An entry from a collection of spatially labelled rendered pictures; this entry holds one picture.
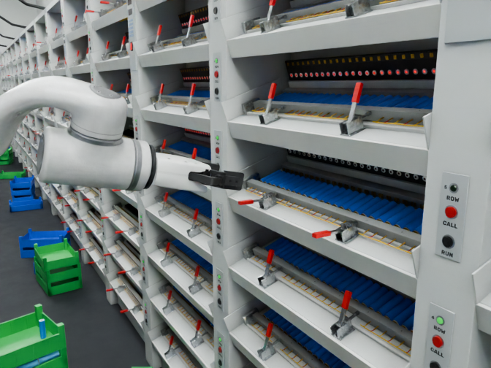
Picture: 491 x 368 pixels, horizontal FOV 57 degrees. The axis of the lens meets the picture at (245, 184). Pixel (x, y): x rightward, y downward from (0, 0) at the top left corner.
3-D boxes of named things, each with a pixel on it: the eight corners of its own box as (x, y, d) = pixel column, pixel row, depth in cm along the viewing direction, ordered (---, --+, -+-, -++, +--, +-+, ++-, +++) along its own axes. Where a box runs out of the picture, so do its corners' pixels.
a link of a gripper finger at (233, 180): (206, 186, 77) (239, 190, 81) (214, 190, 74) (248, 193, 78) (209, 168, 77) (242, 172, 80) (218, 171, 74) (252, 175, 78)
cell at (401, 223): (415, 207, 84) (391, 223, 82) (422, 207, 83) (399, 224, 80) (419, 216, 85) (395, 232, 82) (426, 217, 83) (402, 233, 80)
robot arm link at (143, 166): (115, 183, 78) (132, 185, 80) (131, 195, 71) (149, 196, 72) (123, 136, 77) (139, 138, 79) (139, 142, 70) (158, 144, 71)
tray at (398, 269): (421, 302, 71) (412, 251, 67) (231, 211, 122) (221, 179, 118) (496, 242, 79) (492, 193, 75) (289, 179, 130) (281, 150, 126)
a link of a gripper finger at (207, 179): (174, 174, 77) (202, 177, 80) (195, 183, 71) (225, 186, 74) (175, 167, 77) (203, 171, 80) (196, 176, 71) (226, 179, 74)
